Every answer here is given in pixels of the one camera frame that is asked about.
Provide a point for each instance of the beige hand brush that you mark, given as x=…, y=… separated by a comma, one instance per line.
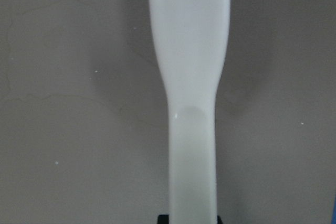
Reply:
x=190, y=40

